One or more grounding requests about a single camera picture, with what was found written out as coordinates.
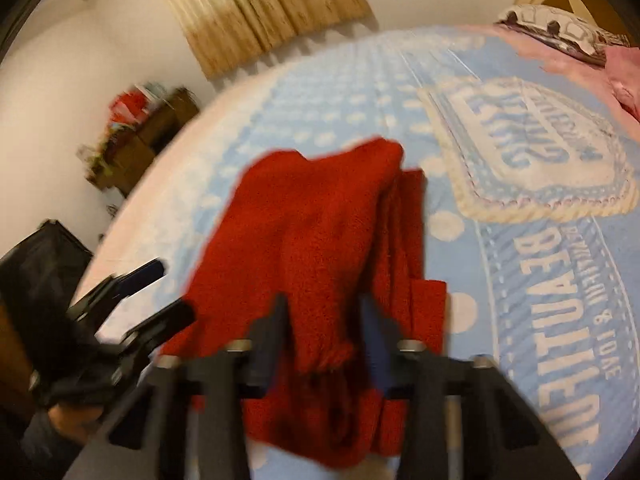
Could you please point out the blue polka dot printed blanket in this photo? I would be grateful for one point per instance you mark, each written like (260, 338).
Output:
(500, 270)

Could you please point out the pink bed sheet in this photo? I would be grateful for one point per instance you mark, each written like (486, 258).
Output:
(565, 75)

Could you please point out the short beige curtain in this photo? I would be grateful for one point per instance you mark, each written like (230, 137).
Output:
(260, 10)

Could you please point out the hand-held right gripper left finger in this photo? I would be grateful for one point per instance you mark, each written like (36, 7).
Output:
(272, 340)

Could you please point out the pink pillow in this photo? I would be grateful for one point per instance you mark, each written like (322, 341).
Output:
(625, 80)

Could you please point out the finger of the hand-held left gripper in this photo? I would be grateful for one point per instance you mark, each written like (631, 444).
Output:
(140, 275)
(160, 325)

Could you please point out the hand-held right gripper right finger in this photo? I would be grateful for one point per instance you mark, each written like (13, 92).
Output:
(377, 355)

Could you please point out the person's left forearm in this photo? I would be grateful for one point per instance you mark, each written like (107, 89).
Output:
(35, 450)

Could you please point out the black fabric bag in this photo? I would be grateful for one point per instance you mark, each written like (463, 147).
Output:
(40, 265)

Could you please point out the person's left hand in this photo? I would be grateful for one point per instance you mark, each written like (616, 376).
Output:
(75, 420)

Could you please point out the white purple patterned pillow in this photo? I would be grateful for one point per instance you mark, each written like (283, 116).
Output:
(560, 27)

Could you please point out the pile of red clutter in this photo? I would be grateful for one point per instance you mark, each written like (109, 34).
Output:
(132, 105)

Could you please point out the wooden cabinet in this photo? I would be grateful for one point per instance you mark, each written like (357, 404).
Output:
(145, 145)

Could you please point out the red fleece coat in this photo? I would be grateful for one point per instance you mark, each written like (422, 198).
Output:
(310, 240)

